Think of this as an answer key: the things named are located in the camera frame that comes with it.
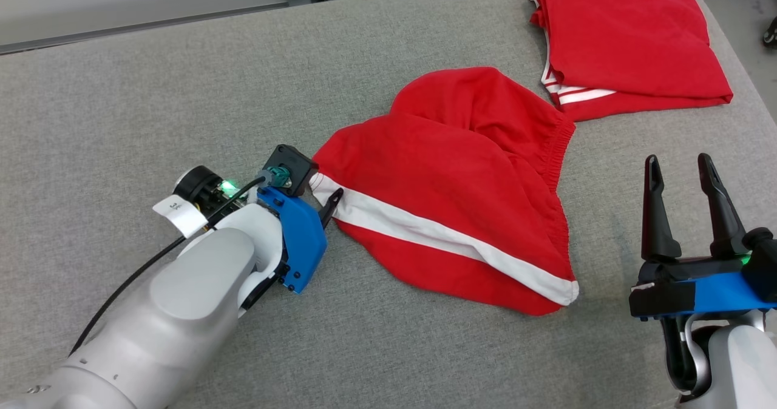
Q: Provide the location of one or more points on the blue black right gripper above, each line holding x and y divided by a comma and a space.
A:
716, 294

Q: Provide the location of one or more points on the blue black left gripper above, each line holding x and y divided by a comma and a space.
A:
300, 239

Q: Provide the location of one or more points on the red shorts with white stripe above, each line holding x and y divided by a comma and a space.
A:
455, 172

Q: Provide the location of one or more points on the red jersey with number print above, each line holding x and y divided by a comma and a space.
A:
631, 33

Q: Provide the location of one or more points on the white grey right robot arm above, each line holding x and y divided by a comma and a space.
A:
740, 366

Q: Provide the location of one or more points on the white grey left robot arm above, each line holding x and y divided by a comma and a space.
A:
152, 324

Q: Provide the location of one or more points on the small black floor object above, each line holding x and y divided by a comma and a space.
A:
771, 33

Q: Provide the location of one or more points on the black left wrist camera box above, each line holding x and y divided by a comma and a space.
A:
294, 160

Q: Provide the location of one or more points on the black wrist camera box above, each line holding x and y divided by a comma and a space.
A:
762, 263
294, 160

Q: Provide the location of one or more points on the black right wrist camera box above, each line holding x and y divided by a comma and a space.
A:
762, 263

